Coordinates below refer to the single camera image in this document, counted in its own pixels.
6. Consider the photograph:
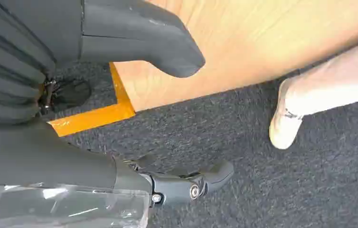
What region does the yellow tape strip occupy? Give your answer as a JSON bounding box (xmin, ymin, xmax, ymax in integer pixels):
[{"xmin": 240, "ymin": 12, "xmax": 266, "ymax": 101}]
[{"xmin": 48, "ymin": 62, "xmax": 136, "ymax": 137}]

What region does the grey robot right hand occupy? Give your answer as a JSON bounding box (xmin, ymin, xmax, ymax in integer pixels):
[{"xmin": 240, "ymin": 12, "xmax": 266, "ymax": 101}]
[{"xmin": 0, "ymin": 0, "xmax": 235, "ymax": 209}]

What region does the ribbed grey right arm sleeve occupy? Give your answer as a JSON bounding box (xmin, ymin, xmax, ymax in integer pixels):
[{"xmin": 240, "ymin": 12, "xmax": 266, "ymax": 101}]
[{"xmin": 0, "ymin": 0, "xmax": 56, "ymax": 127}]

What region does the person's foot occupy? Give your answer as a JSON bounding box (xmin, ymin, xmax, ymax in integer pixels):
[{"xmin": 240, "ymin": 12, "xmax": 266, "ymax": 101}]
[{"xmin": 268, "ymin": 78, "xmax": 305, "ymax": 151}]

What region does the clear plastic sheet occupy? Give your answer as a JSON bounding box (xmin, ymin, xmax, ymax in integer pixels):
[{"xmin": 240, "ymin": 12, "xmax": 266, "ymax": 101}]
[{"xmin": 0, "ymin": 183, "xmax": 151, "ymax": 228}]

